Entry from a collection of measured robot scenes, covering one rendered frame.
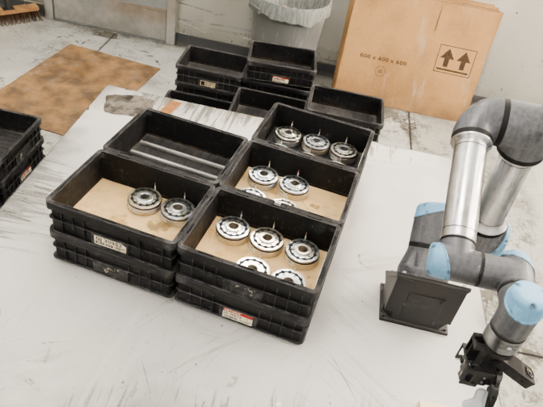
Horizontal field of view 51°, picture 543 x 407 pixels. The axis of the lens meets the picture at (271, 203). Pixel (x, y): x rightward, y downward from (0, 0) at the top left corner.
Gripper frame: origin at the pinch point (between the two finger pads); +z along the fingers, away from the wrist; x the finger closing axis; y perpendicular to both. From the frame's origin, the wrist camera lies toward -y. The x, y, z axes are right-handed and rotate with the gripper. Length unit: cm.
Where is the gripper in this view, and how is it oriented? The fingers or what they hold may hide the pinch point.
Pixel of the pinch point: (473, 397)
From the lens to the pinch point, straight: 145.3
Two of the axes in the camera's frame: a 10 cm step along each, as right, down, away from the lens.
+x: -1.3, 6.1, -7.8
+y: -9.8, -2.0, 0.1
